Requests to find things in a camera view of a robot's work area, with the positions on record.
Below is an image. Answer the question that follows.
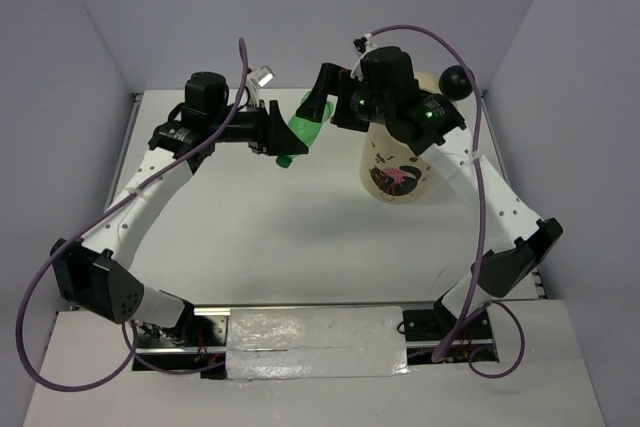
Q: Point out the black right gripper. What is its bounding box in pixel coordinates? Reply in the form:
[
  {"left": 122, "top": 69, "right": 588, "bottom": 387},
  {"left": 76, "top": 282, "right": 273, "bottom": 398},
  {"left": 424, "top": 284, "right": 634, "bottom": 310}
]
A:
[{"left": 294, "top": 62, "right": 391, "bottom": 132}]

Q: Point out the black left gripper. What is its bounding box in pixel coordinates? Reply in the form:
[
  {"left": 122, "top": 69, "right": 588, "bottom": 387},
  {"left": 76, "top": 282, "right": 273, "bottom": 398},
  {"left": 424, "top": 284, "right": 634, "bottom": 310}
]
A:
[{"left": 210, "top": 101, "right": 310, "bottom": 158}]

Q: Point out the green plastic bottle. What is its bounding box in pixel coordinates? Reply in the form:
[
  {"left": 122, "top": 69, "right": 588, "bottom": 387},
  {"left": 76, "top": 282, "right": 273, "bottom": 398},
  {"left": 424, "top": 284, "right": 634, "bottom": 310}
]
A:
[{"left": 276, "top": 91, "right": 334, "bottom": 169}]

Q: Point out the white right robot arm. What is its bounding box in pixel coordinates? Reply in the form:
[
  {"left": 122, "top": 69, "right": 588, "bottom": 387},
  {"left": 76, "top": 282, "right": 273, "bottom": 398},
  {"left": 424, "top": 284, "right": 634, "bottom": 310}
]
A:
[{"left": 296, "top": 47, "right": 563, "bottom": 338}]

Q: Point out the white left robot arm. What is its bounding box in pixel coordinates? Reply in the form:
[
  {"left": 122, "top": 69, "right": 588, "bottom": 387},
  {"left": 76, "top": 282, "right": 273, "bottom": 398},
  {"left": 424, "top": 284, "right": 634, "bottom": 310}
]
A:
[{"left": 52, "top": 66, "right": 308, "bottom": 346}]

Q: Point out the cream bin with black ears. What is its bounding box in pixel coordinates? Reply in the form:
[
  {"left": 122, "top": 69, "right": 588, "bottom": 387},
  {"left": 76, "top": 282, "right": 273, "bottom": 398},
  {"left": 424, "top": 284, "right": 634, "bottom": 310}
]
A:
[{"left": 359, "top": 64, "right": 474, "bottom": 204}]

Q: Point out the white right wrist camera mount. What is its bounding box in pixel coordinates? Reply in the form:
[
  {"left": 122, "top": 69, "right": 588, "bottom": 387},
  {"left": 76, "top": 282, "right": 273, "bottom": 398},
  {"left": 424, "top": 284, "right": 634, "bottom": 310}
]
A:
[{"left": 350, "top": 33, "right": 379, "bottom": 80}]

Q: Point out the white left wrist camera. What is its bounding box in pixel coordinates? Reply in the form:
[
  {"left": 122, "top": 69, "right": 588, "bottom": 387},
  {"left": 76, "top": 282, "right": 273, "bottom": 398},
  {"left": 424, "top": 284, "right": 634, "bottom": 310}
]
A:
[{"left": 245, "top": 65, "right": 274, "bottom": 107}]

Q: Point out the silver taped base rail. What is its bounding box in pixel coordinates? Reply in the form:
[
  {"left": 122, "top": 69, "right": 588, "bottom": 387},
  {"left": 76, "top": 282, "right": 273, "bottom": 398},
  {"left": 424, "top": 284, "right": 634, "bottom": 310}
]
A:
[{"left": 130, "top": 301, "right": 501, "bottom": 382}]

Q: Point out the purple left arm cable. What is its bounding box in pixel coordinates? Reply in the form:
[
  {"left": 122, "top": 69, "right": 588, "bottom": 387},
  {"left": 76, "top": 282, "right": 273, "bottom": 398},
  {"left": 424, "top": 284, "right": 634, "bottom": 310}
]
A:
[{"left": 15, "top": 37, "right": 256, "bottom": 391}]

